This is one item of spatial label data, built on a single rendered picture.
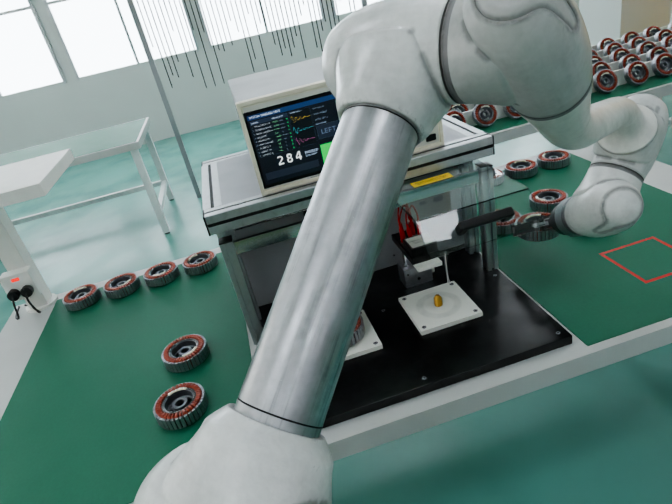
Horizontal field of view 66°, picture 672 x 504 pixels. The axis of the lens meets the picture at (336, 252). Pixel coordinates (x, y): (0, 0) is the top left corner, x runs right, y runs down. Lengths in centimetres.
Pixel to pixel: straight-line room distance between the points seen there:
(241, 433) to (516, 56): 47
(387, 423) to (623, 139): 69
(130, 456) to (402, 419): 55
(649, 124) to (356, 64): 64
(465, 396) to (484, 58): 67
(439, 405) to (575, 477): 92
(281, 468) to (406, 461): 142
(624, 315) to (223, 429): 94
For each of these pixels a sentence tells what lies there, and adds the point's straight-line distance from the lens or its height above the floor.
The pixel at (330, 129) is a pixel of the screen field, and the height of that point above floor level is 122.
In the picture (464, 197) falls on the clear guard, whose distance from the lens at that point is 108.
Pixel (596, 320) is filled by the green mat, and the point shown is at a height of 75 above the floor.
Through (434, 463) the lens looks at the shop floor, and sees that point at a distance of 192.
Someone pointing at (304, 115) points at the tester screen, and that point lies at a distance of 112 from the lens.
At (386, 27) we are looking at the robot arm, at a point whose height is 144.
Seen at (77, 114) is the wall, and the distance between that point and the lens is 765.
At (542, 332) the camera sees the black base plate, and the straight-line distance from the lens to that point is 118.
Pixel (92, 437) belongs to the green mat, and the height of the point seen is 75.
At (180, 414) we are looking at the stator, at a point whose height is 79.
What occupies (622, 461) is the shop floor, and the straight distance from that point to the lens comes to 197.
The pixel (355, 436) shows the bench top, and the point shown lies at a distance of 104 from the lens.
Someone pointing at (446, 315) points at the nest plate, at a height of 78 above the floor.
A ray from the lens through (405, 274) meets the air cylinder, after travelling 132.
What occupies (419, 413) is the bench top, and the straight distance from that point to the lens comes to 105.
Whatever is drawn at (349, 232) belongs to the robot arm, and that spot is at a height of 126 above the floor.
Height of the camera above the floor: 151
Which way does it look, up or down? 28 degrees down
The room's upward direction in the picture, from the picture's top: 13 degrees counter-clockwise
